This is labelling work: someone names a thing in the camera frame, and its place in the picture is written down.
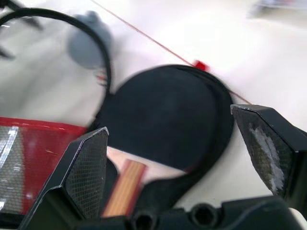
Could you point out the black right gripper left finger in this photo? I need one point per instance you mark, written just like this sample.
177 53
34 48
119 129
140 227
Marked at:
81 167

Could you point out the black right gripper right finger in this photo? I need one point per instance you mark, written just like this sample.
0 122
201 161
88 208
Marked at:
266 143

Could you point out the black table tennis paddle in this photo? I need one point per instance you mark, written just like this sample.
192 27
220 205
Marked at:
165 115

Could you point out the black and red paddle case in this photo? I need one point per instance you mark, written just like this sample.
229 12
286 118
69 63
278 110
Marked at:
36 153

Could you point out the small red tab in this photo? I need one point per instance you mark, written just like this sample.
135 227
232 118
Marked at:
201 65

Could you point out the grey rounded object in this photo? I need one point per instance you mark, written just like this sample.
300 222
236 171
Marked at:
84 45

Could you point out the thin red tape line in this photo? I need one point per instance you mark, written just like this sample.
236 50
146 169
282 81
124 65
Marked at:
153 40

